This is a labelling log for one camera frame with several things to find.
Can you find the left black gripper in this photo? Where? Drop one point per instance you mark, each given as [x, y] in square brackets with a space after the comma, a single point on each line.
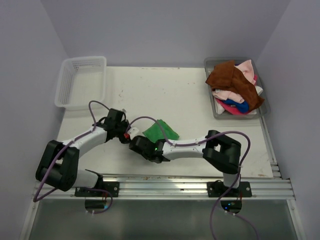
[124, 122]

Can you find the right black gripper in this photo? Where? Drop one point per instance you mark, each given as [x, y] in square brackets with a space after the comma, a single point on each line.
[145, 138]

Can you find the green towel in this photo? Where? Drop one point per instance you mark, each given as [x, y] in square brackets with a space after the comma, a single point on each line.
[154, 132]

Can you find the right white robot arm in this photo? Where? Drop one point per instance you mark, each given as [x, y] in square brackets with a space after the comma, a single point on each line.
[220, 151]

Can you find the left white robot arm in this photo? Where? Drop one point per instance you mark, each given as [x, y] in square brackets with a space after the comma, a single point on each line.
[59, 164]

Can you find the white plastic basket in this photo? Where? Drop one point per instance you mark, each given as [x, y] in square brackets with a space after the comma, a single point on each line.
[81, 80]

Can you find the magenta towel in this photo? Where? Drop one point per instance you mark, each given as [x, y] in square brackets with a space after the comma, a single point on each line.
[221, 107]

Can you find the blue towel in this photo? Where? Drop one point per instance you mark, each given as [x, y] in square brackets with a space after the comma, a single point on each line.
[242, 107]

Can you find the brown towel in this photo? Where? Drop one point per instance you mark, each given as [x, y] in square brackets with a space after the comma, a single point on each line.
[225, 76]

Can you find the grey plastic tray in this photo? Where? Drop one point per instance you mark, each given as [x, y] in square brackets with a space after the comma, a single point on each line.
[210, 63]

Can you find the light pink towel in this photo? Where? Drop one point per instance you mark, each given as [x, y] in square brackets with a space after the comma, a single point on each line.
[247, 70]

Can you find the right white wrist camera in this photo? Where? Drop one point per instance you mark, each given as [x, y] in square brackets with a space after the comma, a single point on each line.
[132, 133]

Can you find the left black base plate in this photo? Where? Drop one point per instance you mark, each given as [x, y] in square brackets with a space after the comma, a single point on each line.
[101, 189]

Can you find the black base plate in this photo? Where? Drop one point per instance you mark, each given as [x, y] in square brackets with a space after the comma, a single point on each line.
[216, 188]
[101, 189]

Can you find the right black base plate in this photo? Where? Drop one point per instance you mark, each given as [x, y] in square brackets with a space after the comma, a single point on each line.
[216, 188]

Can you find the aluminium mounting rail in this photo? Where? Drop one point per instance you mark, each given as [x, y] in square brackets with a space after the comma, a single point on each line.
[184, 188]

